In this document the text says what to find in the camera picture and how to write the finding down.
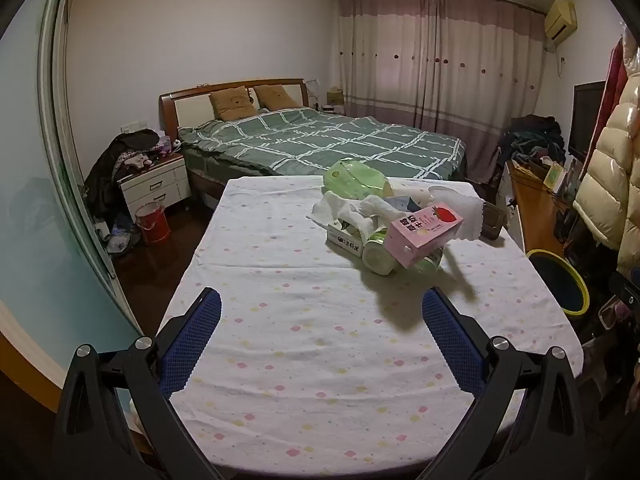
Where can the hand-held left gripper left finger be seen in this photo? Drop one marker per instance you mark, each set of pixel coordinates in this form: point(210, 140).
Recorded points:
point(190, 345)

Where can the green plastic packet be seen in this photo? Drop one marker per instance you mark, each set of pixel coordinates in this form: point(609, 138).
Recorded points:
point(355, 177)

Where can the black television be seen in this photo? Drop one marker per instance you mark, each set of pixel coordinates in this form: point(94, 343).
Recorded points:
point(585, 120)

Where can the pink milk carton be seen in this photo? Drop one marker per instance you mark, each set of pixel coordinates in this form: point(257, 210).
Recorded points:
point(422, 232)

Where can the cream puffer jacket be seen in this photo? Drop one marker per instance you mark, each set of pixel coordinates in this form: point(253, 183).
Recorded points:
point(610, 185)

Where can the dark clothes pile on nightstand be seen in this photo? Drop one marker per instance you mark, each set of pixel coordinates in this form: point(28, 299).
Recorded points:
point(107, 170)

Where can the white nightstand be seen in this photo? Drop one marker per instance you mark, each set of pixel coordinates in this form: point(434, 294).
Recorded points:
point(155, 185)

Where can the wooden bed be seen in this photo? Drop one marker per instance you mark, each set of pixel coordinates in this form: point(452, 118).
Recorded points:
point(185, 110)

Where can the brown bear face pillow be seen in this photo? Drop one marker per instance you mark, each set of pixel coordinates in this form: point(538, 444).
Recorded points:
point(232, 105)

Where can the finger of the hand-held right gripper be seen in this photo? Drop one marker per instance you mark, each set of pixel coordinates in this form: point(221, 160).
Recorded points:
point(622, 290)

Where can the white napkin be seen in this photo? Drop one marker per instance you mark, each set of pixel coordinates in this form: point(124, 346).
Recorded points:
point(472, 217)

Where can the pile of bags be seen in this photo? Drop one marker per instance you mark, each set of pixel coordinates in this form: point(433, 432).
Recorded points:
point(117, 237)

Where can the white lamp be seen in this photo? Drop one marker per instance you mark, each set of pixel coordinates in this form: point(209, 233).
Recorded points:
point(311, 90)

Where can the red bucket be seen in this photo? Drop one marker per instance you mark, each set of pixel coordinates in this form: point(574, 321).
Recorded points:
point(152, 225)

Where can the wall socket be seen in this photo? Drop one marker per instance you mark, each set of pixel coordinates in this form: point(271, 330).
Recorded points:
point(133, 127)

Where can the wooden desk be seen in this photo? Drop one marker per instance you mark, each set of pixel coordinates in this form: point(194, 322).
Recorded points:
point(537, 210)

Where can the dark bin with yellow rim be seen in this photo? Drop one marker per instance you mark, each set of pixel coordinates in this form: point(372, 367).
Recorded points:
point(560, 285)

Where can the green plaid duvet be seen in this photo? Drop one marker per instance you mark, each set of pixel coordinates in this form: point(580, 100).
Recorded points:
point(325, 140)

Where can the glass wardrobe sliding door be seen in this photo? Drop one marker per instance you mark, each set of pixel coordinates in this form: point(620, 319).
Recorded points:
point(35, 210)

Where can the pink and beige curtain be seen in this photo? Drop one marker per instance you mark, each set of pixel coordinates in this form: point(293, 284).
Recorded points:
point(440, 85)

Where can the yellowed air conditioner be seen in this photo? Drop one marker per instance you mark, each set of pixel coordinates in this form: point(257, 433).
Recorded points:
point(560, 20)

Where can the brown plain pillow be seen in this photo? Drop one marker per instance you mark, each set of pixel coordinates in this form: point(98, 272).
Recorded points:
point(275, 97)

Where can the white box with black print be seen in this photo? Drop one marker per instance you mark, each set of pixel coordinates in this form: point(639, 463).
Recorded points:
point(342, 240)

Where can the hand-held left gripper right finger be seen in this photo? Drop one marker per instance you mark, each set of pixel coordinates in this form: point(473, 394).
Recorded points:
point(450, 345)

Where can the red quilted jacket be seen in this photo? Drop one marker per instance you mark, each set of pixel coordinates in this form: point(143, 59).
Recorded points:
point(617, 75)

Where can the pile of dark clothes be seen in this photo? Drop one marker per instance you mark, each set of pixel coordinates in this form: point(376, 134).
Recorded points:
point(532, 140)

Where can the white paper tissue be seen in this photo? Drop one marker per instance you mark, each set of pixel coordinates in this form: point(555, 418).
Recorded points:
point(345, 210)

